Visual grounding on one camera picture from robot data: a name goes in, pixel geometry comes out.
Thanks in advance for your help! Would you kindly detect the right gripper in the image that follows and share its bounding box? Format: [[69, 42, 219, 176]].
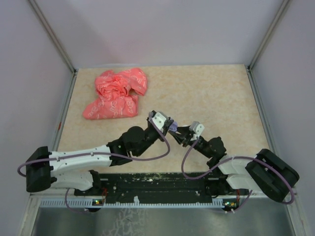
[[169, 125, 213, 159]]

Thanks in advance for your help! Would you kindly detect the purple round charging case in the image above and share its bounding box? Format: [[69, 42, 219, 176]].
[[169, 121, 178, 132]]

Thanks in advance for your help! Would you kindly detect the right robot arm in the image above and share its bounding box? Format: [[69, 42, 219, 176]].
[[169, 122, 300, 203]]

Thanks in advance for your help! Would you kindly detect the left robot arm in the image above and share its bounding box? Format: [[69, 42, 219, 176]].
[[23, 111, 174, 195]]

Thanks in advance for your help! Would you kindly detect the crumpled pink cloth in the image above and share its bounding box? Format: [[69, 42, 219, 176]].
[[83, 68, 148, 120]]

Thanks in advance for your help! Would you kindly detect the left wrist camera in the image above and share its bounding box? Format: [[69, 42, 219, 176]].
[[149, 111, 172, 135]]

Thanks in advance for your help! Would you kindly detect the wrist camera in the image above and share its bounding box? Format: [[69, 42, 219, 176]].
[[149, 111, 172, 135], [189, 121, 205, 141]]

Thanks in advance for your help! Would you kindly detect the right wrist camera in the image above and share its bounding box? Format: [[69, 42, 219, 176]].
[[189, 121, 205, 141]]

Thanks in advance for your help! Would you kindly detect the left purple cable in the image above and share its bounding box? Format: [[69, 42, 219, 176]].
[[17, 112, 171, 213]]

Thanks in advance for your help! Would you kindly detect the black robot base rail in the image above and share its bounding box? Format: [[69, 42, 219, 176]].
[[74, 173, 248, 204]]

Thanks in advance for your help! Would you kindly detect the white slotted cable duct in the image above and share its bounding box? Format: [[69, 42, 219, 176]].
[[39, 196, 237, 209]]

